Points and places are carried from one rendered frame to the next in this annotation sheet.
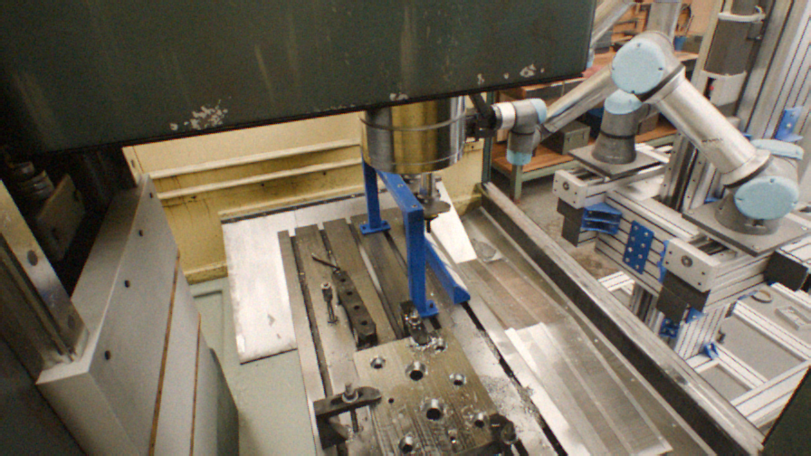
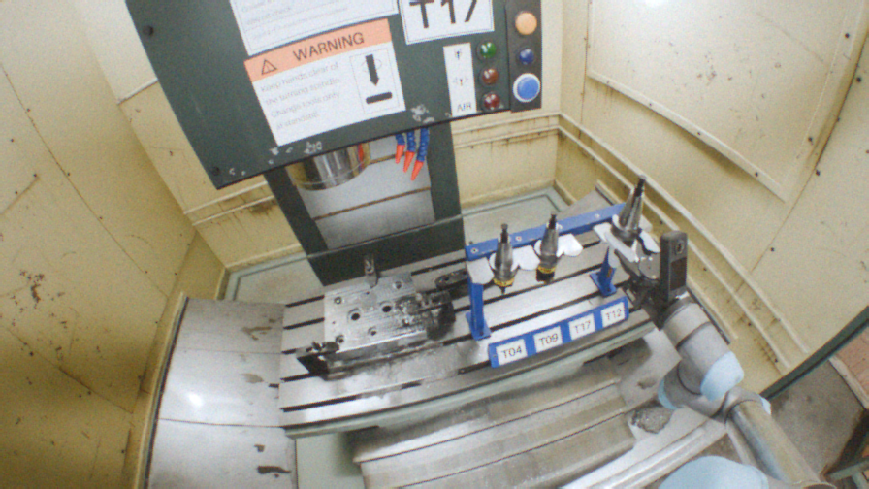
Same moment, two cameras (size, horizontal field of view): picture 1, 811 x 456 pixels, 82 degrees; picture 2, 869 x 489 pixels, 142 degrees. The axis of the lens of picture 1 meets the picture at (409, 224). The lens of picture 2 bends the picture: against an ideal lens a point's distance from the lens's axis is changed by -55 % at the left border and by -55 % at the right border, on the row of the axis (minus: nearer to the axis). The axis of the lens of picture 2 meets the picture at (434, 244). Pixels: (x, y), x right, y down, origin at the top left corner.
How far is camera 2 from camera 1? 1.08 m
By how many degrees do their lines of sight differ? 75
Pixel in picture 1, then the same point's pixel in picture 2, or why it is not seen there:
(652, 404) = not seen: outside the picture
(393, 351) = (405, 293)
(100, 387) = not seen: hidden behind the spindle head
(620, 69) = (685, 475)
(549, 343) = (479, 458)
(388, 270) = (535, 300)
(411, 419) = (351, 303)
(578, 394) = (426, 469)
